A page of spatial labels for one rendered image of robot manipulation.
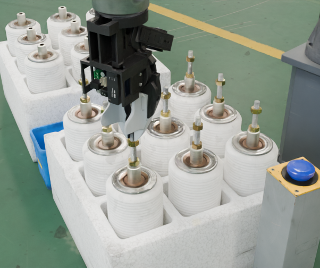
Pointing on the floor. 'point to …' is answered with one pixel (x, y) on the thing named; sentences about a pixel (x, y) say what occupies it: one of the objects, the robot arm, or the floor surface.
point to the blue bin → (38, 135)
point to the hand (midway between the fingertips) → (134, 129)
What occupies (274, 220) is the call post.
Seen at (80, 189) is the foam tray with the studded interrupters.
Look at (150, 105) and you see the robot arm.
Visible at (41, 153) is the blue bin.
